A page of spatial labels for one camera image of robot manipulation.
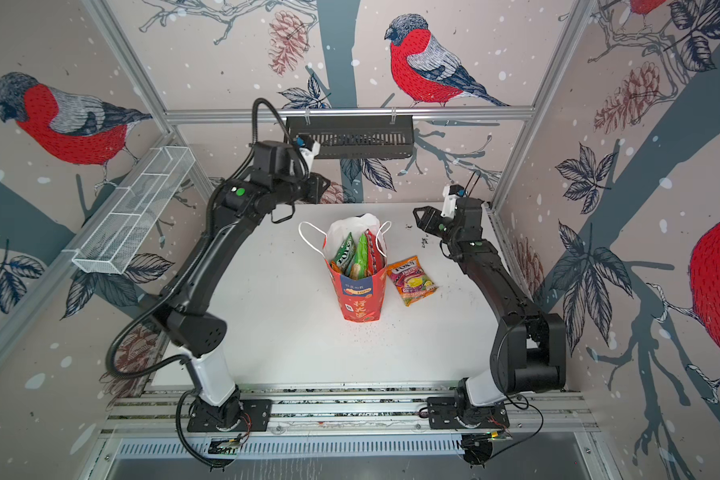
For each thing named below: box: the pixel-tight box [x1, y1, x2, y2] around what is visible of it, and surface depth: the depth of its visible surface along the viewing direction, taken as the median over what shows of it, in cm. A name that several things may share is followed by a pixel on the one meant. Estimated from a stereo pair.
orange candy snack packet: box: [386, 255, 438, 307], surface depth 97 cm
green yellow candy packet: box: [331, 232, 356, 277], surface depth 91 cm
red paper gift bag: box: [322, 236, 387, 323], surface depth 77 cm
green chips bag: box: [350, 233, 369, 280], surface depth 85 cm
